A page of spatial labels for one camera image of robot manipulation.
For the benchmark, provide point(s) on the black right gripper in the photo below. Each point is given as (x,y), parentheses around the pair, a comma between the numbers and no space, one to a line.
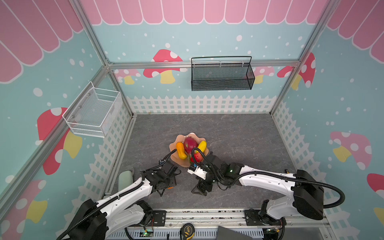
(202,184)

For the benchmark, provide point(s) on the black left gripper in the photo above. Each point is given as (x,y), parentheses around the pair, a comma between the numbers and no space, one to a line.
(173,180)

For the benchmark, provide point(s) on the red fake strawberry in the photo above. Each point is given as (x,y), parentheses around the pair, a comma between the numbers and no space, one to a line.
(196,158)

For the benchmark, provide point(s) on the orange-yellow fake mango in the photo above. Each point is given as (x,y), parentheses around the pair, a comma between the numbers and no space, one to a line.
(181,151)

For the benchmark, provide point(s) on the yellow fake lemon fruit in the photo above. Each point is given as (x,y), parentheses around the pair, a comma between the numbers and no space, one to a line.
(202,146)

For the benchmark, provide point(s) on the magenta fake dragon fruit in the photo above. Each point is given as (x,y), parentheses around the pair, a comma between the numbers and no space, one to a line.
(189,144)

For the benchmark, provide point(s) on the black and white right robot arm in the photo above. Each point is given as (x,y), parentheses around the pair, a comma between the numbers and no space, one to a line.
(301,194)

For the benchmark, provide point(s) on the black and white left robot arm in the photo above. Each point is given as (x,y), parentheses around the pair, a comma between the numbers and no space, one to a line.
(97,220)

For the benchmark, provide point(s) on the pink scalloped fruit bowl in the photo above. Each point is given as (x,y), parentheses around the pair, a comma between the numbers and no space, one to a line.
(180,138)

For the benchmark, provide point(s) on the pale green cylinder object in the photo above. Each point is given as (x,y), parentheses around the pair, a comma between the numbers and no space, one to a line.
(125,179)

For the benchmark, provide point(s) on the grey panel at front edge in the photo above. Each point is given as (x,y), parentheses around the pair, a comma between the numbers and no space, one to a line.
(238,234)

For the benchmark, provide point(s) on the yellow black tape measure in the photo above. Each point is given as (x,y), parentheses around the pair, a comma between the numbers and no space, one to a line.
(187,231)

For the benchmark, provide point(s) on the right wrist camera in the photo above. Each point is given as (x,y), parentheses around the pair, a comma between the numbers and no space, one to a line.
(200,173)

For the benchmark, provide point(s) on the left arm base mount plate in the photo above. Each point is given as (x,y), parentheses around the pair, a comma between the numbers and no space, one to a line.
(154,219)

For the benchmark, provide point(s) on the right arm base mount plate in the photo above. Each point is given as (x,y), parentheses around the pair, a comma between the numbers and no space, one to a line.
(256,218)

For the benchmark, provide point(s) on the white wire wall basket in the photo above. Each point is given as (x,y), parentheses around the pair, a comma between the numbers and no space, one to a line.
(93,112)

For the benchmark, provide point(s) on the black mesh wall basket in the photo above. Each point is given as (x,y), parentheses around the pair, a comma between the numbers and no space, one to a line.
(227,73)

